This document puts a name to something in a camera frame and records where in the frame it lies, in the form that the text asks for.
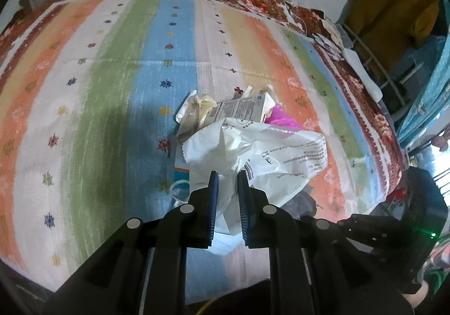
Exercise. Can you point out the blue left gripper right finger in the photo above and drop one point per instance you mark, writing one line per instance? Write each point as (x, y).
(242, 189)

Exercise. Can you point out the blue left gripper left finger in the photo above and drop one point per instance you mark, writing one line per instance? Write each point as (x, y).
(213, 189)

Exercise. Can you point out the blue white mask package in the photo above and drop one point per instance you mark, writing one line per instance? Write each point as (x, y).
(180, 188)

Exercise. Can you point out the white printed plastic bag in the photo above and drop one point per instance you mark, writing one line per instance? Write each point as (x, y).
(277, 160)

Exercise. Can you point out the magenta plastic bag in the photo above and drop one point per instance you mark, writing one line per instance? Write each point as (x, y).
(279, 118)

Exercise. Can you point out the printed carton box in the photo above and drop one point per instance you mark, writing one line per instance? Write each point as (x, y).
(251, 108)

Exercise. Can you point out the crumpled clear yellow wrapper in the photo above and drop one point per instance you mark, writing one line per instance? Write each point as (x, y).
(193, 112)

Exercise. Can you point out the white cloth on bed edge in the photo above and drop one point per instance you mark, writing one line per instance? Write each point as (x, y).
(353, 60)

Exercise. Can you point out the brown hanging clothes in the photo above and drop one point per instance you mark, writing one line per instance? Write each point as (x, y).
(389, 27)

